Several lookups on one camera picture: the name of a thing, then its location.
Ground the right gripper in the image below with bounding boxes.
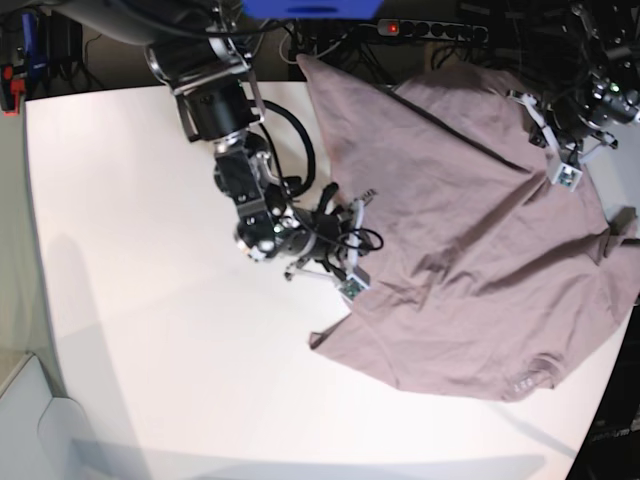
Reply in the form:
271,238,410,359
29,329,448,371
282,182,384,283

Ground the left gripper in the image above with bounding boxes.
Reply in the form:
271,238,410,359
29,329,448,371
507,87,620,165

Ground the mauve pink t-shirt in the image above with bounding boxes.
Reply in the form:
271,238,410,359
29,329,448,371
298,56,639,402

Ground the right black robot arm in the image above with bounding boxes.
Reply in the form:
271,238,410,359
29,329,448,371
50,1,384,286

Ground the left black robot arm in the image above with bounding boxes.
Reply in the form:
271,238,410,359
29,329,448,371
509,1,639,164

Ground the black power strip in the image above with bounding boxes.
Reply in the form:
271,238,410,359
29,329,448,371
376,19,489,45

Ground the blue plastic bin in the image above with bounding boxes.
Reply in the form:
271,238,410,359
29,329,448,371
243,0,383,20

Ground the red and black clamp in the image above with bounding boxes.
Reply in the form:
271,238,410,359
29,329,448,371
1,64,26,116

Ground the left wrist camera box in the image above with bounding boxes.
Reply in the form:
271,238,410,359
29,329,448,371
547,161,583,192

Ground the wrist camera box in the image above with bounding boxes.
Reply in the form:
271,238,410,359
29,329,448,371
547,161,583,192
338,270,370,303

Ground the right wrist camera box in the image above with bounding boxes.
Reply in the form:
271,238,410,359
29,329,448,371
338,270,370,303

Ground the white looped cable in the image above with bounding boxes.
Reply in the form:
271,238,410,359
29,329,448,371
240,19,301,65

